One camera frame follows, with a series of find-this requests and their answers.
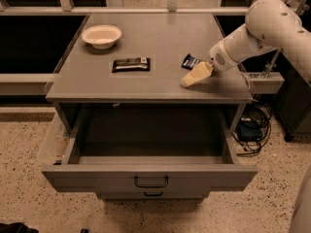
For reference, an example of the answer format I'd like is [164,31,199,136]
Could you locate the white paper bowl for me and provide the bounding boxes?
[82,25,122,50]

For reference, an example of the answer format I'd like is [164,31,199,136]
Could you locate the black snack bar wrapper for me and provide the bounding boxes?
[112,57,151,73]

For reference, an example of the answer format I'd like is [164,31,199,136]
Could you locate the grey drawer cabinet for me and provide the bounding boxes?
[47,14,252,199]

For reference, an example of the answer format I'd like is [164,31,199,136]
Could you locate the black drawer handle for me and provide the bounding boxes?
[134,176,169,188]
[144,192,163,197]

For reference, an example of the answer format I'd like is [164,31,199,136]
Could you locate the open grey top drawer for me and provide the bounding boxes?
[43,105,258,198]

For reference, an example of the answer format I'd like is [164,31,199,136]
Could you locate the black lower drawer handle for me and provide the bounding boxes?
[144,192,163,197]

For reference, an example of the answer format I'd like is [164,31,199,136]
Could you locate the blue rxbar blueberry wrapper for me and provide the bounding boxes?
[181,54,201,70]

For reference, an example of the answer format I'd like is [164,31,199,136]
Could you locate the metal diagonal rod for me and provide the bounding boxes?
[261,50,280,79]

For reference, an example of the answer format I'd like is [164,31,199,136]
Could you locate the black object bottom left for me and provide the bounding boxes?
[0,222,39,233]

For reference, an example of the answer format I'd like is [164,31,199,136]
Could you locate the black floor cables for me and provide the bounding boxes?
[232,94,273,157]

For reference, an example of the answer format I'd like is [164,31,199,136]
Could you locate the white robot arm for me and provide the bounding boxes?
[200,0,311,233]

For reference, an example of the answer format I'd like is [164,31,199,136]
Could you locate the black top drawer handle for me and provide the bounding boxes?
[134,176,169,188]

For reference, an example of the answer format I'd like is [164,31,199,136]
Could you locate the blue box on floor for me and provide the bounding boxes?
[236,121,263,142]

